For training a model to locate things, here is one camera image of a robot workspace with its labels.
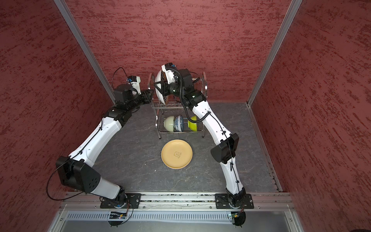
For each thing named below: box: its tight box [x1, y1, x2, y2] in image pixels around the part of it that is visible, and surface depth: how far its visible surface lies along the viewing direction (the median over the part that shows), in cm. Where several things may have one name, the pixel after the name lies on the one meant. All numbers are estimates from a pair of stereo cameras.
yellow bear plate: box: [160, 139, 194, 170], surface depth 92 cm
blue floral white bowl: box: [173, 115, 185, 132], surface depth 93 cm
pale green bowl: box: [163, 116, 174, 132], surface depth 94 cm
